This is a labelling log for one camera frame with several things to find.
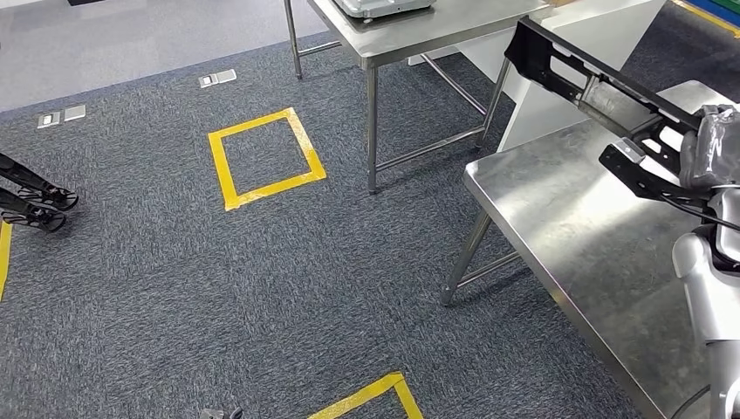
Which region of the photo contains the stainless steel workbench table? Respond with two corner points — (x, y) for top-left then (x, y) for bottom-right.
(442, 79), (740, 419)

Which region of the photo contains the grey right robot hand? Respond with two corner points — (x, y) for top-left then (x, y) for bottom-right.
(679, 104), (740, 192)

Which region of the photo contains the yellow floor tape square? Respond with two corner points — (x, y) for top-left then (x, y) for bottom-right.
(306, 371), (426, 419)
(0, 219), (13, 302)
(208, 107), (328, 212)

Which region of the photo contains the long black plastic part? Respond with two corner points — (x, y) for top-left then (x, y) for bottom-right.
(504, 16), (703, 177)

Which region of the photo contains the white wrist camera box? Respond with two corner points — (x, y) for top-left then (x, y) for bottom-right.
(613, 137), (646, 164)

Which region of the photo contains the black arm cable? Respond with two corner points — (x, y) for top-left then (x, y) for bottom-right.
(659, 193), (740, 419)

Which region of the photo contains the yellow floor tape line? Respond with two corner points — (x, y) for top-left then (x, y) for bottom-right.
(670, 0), (740, 40)

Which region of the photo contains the grey sheet metal panel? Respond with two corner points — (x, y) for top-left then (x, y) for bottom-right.
(332, 0), (437, 20)

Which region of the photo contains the black humanoid robot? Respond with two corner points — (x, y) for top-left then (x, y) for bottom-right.
(0, 151), (80, 234)

